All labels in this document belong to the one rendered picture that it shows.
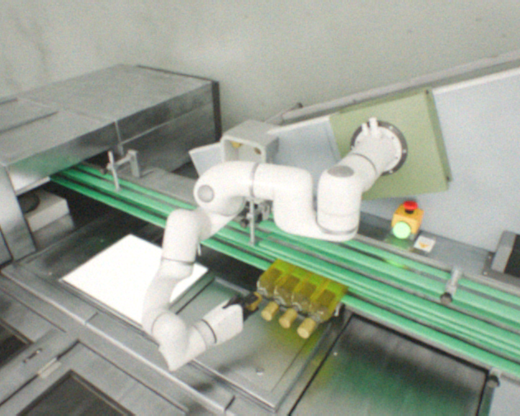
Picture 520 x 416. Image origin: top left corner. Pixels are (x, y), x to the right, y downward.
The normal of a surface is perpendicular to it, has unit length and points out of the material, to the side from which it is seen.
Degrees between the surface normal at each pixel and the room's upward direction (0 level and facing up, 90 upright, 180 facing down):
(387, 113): 2
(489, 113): 0
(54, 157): 90
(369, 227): 90
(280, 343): 90
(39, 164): 90
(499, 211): 0
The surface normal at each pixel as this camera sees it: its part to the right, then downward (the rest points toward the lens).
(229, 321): 0.67, 0.40
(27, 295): 0.00, -0.84
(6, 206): 0.84, 0.29
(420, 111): -0.51, 0.47
